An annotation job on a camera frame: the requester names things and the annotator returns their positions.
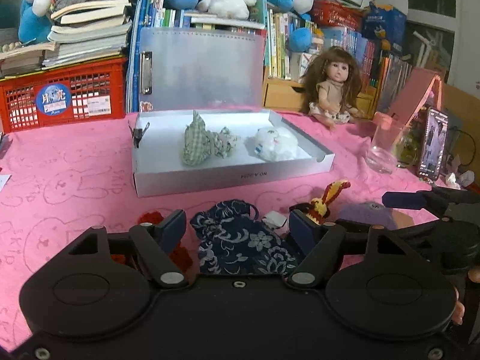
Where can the grey shallow cardboard box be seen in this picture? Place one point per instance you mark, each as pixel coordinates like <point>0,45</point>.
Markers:
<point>177,152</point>

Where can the wooden drawer book rack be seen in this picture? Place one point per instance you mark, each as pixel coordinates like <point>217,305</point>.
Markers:
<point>288,95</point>

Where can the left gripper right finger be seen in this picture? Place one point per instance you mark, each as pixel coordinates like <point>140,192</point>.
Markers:
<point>321,246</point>

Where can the blue cardboard box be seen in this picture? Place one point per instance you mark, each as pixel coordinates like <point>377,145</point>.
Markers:
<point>385,23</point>

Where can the red plastic crate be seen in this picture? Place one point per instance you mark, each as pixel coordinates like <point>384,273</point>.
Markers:
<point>93,90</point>

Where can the stack of books on crate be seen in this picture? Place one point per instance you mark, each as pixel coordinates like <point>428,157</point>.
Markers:
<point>82,30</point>

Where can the row of upright books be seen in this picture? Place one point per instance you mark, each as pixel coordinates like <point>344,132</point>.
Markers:
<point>153,14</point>

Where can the small white paper packet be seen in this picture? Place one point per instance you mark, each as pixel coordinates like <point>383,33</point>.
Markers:
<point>274,220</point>

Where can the smartphone with lit screen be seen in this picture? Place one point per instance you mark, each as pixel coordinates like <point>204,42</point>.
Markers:
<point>436,129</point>

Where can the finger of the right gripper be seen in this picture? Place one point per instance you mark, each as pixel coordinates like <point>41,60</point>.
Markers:
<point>408,201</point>

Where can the navy floral fabric pouch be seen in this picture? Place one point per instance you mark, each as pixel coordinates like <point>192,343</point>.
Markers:
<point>233,241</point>

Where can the clear drinking glass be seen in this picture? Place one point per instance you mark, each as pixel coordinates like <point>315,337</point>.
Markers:
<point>382,155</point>

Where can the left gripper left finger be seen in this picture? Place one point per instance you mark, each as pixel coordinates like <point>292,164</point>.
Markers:
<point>154,242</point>

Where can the black binder clip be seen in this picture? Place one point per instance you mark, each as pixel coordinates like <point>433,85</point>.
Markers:
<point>137,133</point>

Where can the blue cat plush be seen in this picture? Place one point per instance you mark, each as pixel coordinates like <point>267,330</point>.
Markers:
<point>34,21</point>

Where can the white fluffy plush toy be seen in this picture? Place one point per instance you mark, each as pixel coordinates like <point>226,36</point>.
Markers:
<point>273,144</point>

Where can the green checkered fabric pouch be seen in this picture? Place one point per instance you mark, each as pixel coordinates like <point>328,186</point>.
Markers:
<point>200,144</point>

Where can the yellow red crocheted toy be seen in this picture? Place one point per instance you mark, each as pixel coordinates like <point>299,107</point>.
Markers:
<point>317,210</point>

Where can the person's right hand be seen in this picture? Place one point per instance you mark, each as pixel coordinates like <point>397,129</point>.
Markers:
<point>459,311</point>

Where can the brown haired baby doll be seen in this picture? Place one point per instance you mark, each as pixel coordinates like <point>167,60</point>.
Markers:
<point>331,86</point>

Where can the pink bunny tablecloth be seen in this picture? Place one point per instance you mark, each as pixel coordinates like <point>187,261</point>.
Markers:
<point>62,180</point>

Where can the translucent plastic file case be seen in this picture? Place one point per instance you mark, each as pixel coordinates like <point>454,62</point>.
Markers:
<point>194,68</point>

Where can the red crocheted item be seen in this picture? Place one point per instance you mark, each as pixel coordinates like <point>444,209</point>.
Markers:
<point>167,233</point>

